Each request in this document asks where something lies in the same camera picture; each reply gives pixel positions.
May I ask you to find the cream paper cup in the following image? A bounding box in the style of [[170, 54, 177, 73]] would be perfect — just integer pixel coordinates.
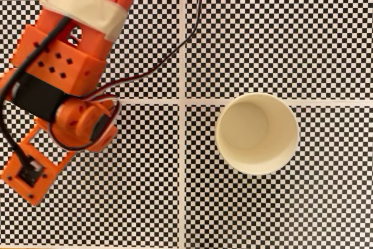
[[214, 92, 300, 176]]

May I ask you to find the beige masking tape band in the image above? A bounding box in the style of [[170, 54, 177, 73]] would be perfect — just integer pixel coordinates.
[[40, 0, 128, 42]]

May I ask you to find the orange camera mount with board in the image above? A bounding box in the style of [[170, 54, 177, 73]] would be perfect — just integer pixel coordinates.
[[0, 120, 78, 206]]

